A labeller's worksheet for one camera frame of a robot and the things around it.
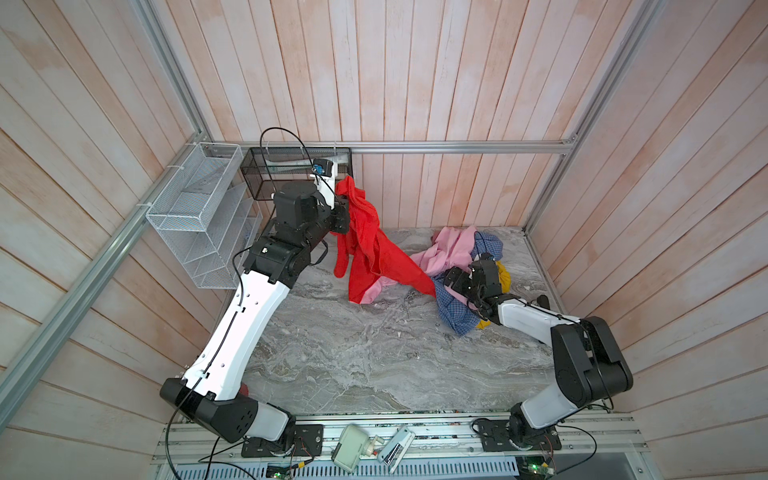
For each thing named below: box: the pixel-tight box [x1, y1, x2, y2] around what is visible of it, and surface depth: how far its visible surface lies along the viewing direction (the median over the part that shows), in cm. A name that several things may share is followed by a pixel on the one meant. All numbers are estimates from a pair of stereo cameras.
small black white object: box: [536, 294, 550, 310], surface depth 96 cm
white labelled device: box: [378, 427, 416, 473], surface depth 71 cm
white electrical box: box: [331, 424, 369, 473], surface depth 70 cm
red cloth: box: [331, 176, 436, 304], surface depth 78 cm
